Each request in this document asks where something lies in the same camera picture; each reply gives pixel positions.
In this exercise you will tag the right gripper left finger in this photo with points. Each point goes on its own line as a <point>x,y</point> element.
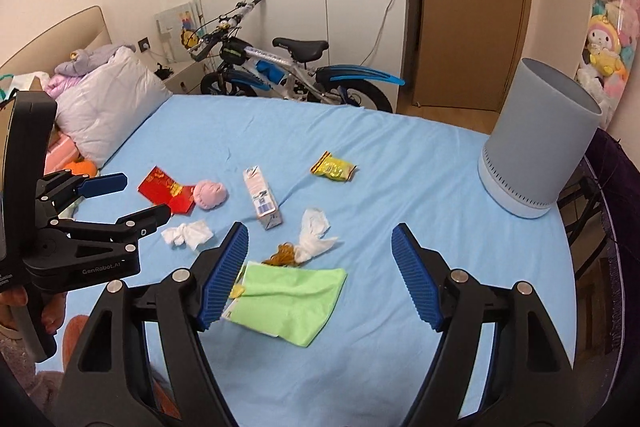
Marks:
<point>108,380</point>

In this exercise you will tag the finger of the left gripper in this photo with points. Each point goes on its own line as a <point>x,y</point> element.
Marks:
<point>62,188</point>
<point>127,229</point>

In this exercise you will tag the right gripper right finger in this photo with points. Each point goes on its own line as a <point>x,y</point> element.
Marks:
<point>530,381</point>

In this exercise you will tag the grey round trash bin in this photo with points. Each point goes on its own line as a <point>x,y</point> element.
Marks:
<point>544,129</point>

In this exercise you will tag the orange plush toy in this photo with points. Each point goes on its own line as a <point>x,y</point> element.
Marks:
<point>82,168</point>

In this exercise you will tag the pink striped cloth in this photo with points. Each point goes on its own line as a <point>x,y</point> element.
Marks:
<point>60,153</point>

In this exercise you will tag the red envelope packet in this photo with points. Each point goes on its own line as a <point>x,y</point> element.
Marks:
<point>160,189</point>

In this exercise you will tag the white crumpled tissue left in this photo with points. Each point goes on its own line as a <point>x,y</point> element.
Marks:
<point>192,235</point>

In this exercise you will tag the white crumpled tissue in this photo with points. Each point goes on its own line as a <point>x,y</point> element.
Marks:
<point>312,240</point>
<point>192,235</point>

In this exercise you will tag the pink round plush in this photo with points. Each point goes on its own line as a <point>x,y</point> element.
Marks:
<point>208,195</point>

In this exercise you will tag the lavender pillow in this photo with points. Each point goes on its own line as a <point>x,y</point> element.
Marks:
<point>109,105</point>

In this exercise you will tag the purple folded clothing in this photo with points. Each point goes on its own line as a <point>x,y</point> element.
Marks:
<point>83,61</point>

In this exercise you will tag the small milk carton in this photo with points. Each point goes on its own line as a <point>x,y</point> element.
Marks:
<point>266,208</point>

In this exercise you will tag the brown crumpled wrapper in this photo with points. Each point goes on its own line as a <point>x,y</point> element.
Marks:
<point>283,257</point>

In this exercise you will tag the white bedside table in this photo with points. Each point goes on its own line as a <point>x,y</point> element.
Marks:
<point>186,77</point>

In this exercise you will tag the beige headboard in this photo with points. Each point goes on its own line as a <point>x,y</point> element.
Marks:
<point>85,29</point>

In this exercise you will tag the wooden stool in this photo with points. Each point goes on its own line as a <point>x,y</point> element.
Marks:
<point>583,188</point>

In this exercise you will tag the green cloth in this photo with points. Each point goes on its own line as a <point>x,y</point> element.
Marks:
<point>292,304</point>

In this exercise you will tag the white crumpled tissue right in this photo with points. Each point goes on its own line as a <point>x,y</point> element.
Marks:
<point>312,240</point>

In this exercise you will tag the blue white kids bicycle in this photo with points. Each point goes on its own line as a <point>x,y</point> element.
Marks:
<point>245,70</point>

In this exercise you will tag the yellow snack packet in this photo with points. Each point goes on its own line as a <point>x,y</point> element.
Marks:
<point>333,168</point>

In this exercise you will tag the picture board on nightstand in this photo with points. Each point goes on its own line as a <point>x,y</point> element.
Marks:
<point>170,24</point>

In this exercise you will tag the yellow pink plush doll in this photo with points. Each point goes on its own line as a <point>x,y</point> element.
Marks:
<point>602,48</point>

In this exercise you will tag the brown wooden door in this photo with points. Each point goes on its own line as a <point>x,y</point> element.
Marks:
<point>468,51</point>

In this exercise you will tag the wall power socket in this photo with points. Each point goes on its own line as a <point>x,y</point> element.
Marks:
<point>144,45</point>

